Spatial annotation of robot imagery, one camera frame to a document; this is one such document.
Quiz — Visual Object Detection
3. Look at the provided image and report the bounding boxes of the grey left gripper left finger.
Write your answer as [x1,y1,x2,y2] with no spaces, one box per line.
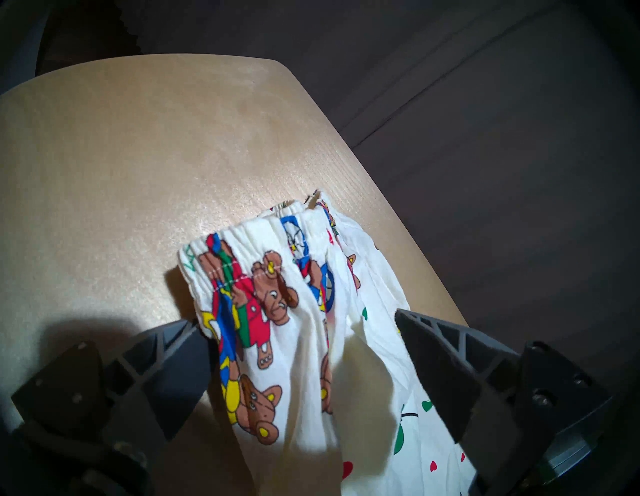
[11,320,218,451]

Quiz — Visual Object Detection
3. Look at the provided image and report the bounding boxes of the brown pleated curtain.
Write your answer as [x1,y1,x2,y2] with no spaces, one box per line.
[115,0,640,451]

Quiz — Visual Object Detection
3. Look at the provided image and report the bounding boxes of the narrow grey curved arch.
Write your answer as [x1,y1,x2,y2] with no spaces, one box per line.
[0,0,56,96]

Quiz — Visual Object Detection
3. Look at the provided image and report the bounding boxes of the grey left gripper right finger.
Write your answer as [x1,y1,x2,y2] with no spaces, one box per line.
[394,309,613,493]

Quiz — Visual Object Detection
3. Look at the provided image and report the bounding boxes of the white bear print pants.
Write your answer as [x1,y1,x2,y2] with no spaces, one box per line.
[177,189,478,496]

